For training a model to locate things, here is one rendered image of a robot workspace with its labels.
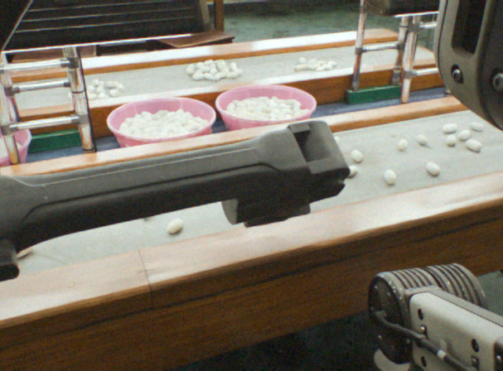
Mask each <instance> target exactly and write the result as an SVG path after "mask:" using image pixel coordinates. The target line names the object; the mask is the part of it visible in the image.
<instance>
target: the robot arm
mask: <svg viewBox="0 0 503 371"><path fill-rule="evenodd" d="M32 1H33V0H0V55H1V54H2V51H3V49H4V48H5V45H6V44H7V42H8V40H9V38H10V37H11V35H12V33H13V32H14V30H16V28H17V26H18V24H19V23H20V21H21V19H22V18H23V16H24V14H25V13H26V11H27V9H28V7H29V6H30V4H31V2H32ZM350 173H351V169H350V167H349V166H348V164H347V162H346V159H345V158H344V155H343V153H342V151H341V149H340V147H339V145H338V143H336V140H335V138H334V137H333V135H332V133H331V130H330V128H329V127H328V125H327V123H326V121H325V120H322V119H316V120H309V121H305V123H294V124H289V125H288V126H287V127H286V128H285V129H279V130H274V131H269V132H266V133H265V134H263V135H260V136H258V137H255V138H252V139H249V140H247V141H243V142H237V143H234V144H228V145H224V146H218V147H209V148H204V149H199V150H193V151H188V152H178V153H172V154H167V155H161V156H157V157H152V158H147V159H142V160H136V161H126V162H121V163H116V164H111V165H106V166H97V167H91V168H85V169H80V170H75V171H66V172H61V173H53V174H46V175H35V176H6V175H3V174H1V173H0V282H5V281H8V280H12V279H15V278H18V277H19V274H20V268H19V263H18V259H17V255H16V254H19V253H20V252H21V251H23V250H25V249H27V248H30V247H32V246H35V245H37V244H39V243H43V242H45V241H48V240H51V239H57V238H59V237H63V236H66V235H69V234H76V233H80V232H84V231H88V230H93V229H100V227H104V226H108V225H112V224H119V223H123V222H128V221H132V220H135V219H143V218H147V217H151V216H155V215H159V214H167V213H171V212H175V211H178V210H186V209H190V208H194V207H199V206H202V205H210V204H214V203H218V202H221V205H222V209H223V211H224V213H225V217H226V218H227V220H228V221H229V222H230V223H231V224H239V223H243V222H244V226H245V228H247V229H248V228H253V226H257V225H264V224H271V223H277V222H282V221H285V220H287V219H288V218H292V217H296V216H300V215H307V214H310V213H311V206H310V204H312V203H314V202H317V201H320V200H325V199H329V198H332V197H336V196H338V195H339V194H340V193H341V191H342V190H343V189H344V188H345V186H346V183H345V179H346V178H347V177H348V176H349V175H350Z"/></svg>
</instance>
